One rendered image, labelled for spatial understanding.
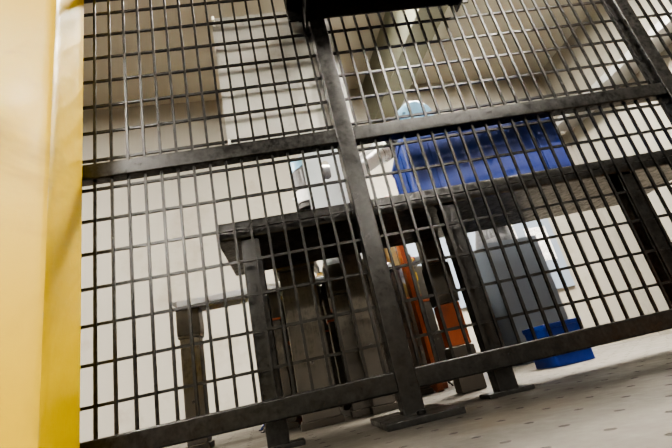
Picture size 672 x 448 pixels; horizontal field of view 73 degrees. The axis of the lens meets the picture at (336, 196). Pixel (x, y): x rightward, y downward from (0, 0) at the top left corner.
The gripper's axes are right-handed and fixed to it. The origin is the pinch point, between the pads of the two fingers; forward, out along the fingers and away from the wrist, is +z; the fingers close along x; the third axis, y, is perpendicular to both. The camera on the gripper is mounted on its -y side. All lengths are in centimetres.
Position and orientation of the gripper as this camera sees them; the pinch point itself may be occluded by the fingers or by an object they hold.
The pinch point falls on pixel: (321, 269)
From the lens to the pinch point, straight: 126.4
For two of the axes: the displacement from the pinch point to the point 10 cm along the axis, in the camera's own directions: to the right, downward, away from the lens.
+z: 2.0, 9.0, -3.8
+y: -0.7, 4.0, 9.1
